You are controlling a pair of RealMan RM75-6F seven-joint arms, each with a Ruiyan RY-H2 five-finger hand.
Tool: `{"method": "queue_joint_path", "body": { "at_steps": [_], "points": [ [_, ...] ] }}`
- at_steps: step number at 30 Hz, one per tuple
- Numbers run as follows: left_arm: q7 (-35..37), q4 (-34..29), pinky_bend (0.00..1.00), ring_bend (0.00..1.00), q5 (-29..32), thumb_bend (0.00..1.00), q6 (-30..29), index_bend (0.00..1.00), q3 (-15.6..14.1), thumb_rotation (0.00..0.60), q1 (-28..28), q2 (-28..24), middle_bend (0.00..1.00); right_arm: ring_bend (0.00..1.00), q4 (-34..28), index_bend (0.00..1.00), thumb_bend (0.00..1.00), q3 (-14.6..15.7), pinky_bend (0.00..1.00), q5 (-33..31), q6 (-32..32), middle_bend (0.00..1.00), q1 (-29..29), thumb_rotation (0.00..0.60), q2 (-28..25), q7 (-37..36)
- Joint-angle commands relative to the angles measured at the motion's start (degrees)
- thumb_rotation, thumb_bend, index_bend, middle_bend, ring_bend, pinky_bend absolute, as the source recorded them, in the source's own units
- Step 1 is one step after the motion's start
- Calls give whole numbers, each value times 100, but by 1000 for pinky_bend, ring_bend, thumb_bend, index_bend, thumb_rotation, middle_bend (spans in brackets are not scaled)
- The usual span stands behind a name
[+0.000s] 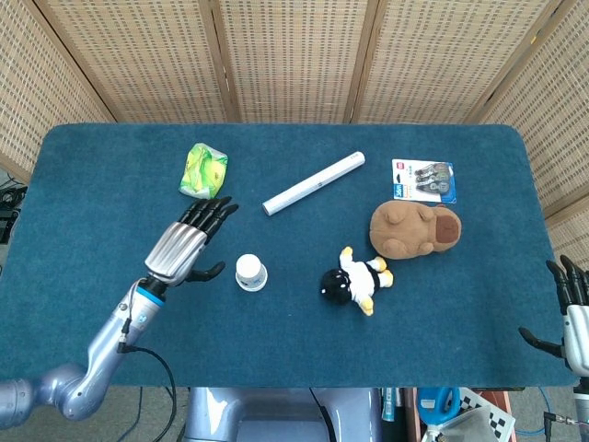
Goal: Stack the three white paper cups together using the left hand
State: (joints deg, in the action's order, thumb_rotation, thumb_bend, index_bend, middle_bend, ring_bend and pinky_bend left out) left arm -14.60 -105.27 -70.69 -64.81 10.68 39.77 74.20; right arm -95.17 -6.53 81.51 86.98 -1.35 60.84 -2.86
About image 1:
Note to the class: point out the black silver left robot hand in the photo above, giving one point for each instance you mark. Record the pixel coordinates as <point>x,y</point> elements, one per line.
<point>175,251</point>

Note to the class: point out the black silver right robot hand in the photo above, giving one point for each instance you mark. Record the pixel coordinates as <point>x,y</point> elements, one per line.
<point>577,331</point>

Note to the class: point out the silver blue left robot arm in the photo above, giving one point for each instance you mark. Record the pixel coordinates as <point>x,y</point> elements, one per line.
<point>103,350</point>

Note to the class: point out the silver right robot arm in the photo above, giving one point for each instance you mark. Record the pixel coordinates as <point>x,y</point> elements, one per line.
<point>583,400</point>

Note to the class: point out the green snack bag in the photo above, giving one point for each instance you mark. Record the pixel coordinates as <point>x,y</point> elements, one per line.
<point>202,172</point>

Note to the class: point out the black white checkerboard sheet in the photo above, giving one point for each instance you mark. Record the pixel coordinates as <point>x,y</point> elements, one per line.
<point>497,419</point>

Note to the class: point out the blue plastic tool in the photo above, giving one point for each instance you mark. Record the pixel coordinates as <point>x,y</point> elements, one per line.
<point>444,398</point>

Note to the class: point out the blue felt table mat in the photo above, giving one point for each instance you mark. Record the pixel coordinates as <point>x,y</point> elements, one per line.
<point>294,340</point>

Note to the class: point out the white rolled paper tube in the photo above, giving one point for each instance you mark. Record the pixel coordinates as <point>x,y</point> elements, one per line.
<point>313,184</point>

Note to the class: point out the black electronic equipment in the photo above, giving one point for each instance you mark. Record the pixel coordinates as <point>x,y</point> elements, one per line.
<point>8,198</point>

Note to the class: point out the black white plush doll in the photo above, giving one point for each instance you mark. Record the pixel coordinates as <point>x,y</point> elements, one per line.
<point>359,281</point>

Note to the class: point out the woven rattan screen panel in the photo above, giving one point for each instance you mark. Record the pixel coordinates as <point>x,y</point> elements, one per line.
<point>432,60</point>
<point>152,60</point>
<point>294,60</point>
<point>552,115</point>
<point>37,83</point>

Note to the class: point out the silver blue robot torso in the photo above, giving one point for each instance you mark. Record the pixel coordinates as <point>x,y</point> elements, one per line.
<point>276,414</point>

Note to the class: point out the brown capybara plush toy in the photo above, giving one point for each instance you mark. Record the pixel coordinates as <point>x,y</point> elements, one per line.
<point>405,228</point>

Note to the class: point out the pale blue bottle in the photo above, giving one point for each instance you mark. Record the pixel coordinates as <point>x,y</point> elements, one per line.
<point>389,405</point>

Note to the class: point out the correction tape blister pack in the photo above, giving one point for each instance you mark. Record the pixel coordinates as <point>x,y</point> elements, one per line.
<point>423,182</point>

